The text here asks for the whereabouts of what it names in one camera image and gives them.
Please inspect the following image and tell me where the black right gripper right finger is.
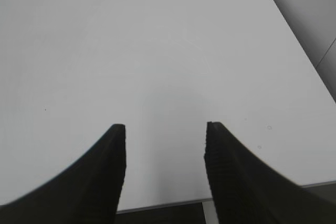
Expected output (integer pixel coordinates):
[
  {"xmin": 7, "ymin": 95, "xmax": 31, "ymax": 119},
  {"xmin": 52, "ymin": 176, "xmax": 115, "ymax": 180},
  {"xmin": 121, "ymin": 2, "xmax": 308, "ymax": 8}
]
[{"xmin": 204, "ymin": 122, "xmax": 335, "ymax": 224}]

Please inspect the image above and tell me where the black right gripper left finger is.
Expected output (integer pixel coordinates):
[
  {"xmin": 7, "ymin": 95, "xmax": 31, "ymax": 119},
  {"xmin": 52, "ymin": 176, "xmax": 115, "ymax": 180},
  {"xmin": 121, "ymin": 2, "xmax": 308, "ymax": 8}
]
[{"xmin": 1, "ymin": 124, "xmax": 126, "ymax": 224}]

